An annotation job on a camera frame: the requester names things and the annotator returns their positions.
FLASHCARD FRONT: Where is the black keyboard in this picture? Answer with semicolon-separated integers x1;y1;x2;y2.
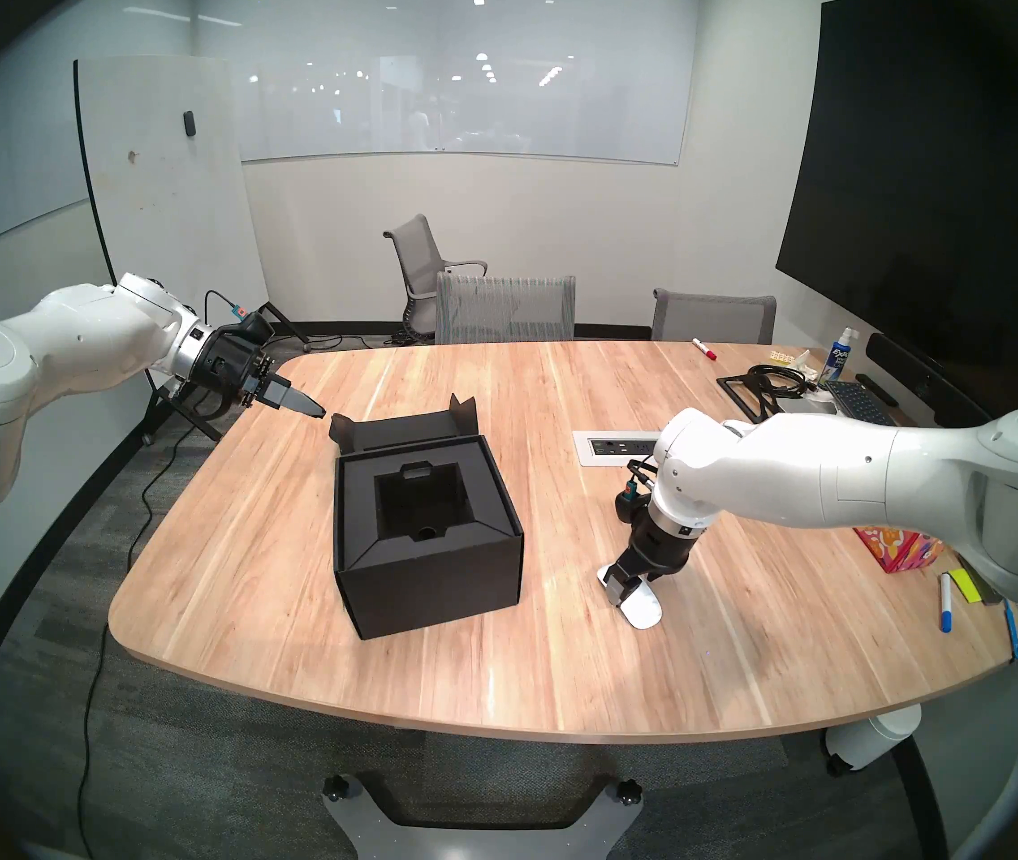
821;380;902;426

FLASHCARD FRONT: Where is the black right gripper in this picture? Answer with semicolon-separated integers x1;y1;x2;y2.
604;480;700;611

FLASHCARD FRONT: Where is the black laptop stand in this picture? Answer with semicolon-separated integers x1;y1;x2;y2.
716;373;786;422

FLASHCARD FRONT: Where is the black video conference bar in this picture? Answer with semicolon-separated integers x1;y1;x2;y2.
866;332;996;427

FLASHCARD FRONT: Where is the black floor cable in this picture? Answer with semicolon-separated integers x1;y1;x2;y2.
79;334;340;850

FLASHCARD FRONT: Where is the rolling whiteboard on stand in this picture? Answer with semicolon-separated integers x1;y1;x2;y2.
73;57;313;444

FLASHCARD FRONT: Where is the glass wall whiteboard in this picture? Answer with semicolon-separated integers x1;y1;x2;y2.
195;0;698;168

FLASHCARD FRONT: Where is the gray mesh office chair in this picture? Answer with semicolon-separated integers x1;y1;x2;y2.
435;273;577;346

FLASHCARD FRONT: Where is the gray plain-back office chair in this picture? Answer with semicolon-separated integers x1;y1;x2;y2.
651;288;777;346

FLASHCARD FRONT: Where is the black cardboard box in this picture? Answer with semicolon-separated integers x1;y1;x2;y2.
328;394;525;641

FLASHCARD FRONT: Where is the gray office chair with armrests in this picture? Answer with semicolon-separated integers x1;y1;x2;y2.
383;214;488;344

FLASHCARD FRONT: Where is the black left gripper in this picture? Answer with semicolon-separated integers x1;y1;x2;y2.
179;316;328;420

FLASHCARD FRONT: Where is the coiled black cable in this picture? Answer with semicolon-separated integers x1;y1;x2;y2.
746;364;819;398

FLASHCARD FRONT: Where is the white computer mouse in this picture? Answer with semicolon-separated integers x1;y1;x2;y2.
597;567;663;632

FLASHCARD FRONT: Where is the whiteboard cleaner spray bottle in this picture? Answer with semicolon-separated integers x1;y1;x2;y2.
817;327;859;384

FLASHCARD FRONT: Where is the silver table power panel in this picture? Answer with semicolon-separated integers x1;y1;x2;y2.
573;431;664;468

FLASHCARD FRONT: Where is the red floral tissue box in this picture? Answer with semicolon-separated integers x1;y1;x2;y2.
854;525;946;574

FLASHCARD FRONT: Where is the large black wall screen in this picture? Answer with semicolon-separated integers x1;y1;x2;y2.
775;0;1018;411

